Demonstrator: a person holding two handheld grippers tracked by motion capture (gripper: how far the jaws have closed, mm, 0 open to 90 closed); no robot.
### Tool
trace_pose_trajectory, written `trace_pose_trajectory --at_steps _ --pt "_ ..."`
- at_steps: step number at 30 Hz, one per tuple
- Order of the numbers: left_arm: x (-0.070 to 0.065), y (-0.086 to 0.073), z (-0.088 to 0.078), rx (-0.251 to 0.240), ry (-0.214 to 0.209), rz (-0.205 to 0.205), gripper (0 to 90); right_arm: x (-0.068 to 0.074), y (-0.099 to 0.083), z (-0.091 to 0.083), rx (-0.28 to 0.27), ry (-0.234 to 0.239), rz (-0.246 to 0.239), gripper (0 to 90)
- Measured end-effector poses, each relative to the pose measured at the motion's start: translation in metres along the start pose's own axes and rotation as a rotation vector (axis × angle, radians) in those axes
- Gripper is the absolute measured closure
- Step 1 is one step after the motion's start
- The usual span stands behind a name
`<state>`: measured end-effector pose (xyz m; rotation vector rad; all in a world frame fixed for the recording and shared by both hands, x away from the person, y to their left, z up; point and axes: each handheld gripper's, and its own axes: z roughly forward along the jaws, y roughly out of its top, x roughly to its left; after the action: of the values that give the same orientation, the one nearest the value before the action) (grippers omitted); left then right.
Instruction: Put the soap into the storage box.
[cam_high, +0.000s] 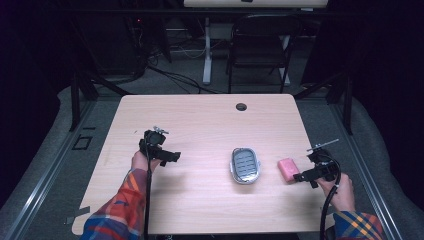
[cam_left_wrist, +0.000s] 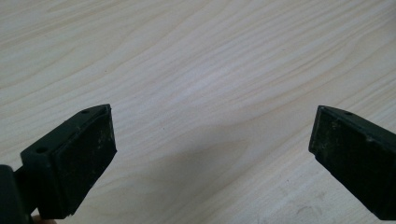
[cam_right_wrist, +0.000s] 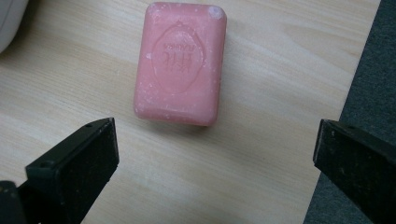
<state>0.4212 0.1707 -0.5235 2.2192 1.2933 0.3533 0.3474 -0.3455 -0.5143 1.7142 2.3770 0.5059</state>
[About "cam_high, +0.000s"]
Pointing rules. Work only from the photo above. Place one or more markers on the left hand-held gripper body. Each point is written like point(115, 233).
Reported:
point(153, 143)

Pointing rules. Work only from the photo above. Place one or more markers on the person's right hand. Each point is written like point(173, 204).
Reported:
point(343, 196)

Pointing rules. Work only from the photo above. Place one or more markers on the black table grommet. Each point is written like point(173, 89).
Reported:
point(241, 106)

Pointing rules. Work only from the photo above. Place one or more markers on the black floor tape square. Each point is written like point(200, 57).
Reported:
point(74, 142)

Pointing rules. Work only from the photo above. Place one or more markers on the person's left hand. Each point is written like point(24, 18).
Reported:
point(140, 161)

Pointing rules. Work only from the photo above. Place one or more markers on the grey oval soap dish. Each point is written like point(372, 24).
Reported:
point(245, 165)

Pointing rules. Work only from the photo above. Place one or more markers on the pink soap bar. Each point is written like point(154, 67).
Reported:
point(287, 166)

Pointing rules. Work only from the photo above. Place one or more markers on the aluminium floor rail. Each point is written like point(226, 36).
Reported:
point(43, 180)
point(365, 173)

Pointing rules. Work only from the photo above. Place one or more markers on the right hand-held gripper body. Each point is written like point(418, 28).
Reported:
point(325, 166)

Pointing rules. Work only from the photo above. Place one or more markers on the black metal frame stand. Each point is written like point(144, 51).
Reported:
point(75, 100)
point(348, 106)

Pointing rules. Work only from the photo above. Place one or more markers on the white desk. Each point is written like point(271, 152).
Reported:
point(253, 3)

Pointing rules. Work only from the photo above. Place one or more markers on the black folding chair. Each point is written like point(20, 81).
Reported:
point(260, 46)

